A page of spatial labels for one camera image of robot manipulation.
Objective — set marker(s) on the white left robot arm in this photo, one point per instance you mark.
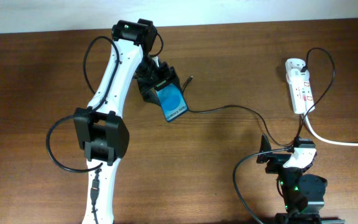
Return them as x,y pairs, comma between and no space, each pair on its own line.
100,128

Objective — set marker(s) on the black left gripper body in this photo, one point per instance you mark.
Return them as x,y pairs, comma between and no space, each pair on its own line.
151,76

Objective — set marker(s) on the white USB charger adapter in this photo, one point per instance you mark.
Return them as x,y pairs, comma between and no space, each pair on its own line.
295,75

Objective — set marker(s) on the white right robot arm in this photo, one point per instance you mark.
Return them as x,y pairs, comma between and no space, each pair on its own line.
303,194

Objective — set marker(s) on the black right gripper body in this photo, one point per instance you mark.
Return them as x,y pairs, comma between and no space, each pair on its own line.
278,158

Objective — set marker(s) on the blue Galaxy smartphone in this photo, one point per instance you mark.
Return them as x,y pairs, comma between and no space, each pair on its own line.
172,102

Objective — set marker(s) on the white power strip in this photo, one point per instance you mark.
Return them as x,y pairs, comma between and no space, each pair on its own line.
301,94

